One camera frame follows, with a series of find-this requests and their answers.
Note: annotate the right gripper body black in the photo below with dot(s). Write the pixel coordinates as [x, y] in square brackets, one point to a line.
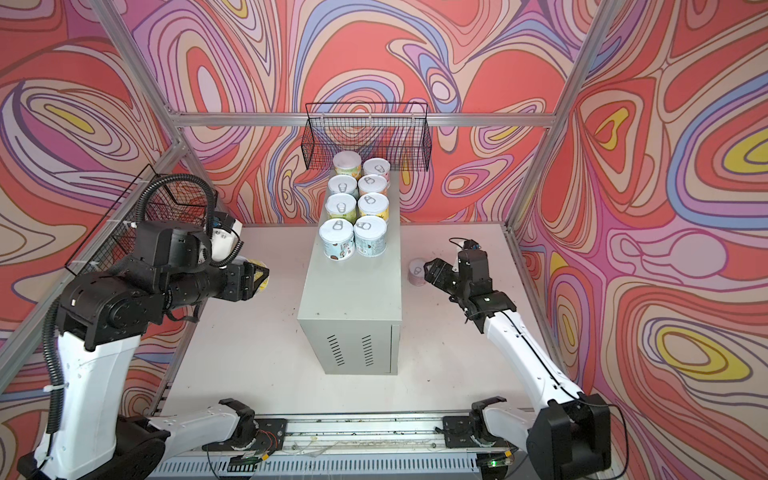
[449, 280]

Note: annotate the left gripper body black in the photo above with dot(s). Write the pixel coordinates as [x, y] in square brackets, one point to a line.
[208, 280]

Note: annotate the can row back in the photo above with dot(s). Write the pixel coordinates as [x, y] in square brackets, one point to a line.
[261, 275]
[416, 272]

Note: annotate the can row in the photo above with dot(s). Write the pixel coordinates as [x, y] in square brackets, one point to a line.
[374, 204]
[261, 275]
[370, 236]
[337, 236]
[342, 206]
[416, 272]

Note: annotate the peach labelled can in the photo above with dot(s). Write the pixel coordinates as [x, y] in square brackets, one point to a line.
[373, 183]

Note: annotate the pink labelled can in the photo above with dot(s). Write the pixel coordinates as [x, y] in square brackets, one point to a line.
[377, 166]

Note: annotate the blue white labelled can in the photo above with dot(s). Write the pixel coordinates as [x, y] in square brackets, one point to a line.
[343, 184]

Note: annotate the orange green labelled can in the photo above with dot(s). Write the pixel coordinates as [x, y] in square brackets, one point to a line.
[348, 163]

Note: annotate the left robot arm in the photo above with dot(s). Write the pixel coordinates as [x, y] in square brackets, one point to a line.
[90, 334]

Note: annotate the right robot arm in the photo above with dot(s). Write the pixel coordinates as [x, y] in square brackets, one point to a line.
[568, 433]

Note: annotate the grey metal cabinet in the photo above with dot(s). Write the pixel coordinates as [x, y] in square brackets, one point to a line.
[351, 309]

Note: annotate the green circuit board right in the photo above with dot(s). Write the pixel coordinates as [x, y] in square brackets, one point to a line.
[496, 461]

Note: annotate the green circuit board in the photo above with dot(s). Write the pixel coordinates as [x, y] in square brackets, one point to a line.
[496, 461]
[242, 461]

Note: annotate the green circuit board left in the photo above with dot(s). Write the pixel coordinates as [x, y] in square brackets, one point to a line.
[242, 461]

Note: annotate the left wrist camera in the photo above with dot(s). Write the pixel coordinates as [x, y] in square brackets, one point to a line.
[225, 235]

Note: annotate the black wire basket left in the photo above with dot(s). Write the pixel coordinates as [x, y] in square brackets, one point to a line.
[120, 234]

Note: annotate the black wire basket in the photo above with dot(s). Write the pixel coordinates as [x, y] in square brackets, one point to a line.
[120, 234]
[398, 132]

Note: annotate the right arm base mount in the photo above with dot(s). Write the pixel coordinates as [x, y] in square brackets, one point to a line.
[467, 431]

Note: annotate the black wire basket back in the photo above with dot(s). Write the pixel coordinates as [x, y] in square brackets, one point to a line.
[398, 132]

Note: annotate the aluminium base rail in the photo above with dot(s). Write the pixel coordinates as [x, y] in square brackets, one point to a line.
[354, 446]

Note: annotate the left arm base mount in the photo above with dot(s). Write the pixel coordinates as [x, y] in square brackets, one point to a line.
[260, 435]

